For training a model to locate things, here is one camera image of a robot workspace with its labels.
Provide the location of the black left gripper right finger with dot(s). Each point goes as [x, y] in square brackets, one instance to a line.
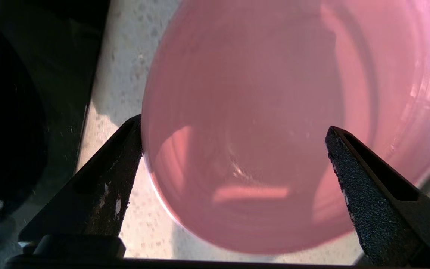
[386, 209]

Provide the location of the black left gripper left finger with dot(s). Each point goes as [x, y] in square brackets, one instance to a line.
[103, 194]

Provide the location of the pink plate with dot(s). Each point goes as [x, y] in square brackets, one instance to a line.
[256, 112]

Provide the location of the black induction cooktop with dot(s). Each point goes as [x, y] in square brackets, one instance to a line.
[32, 93]

